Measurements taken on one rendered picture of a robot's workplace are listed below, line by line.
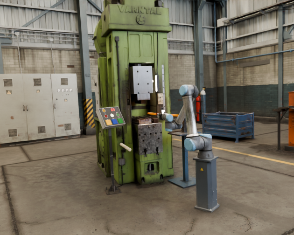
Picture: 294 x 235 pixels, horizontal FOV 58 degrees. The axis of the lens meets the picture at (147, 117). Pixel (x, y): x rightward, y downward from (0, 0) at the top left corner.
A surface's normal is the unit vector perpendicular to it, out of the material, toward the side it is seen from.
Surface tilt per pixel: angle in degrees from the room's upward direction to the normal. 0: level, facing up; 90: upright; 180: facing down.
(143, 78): 90
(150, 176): 90
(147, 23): 90
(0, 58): 90
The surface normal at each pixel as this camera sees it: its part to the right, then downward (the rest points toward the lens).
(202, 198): -0.62, 0.17
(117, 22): 0.34, 0.07
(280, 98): -0.86, 0.09
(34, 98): 0.55, 0.05
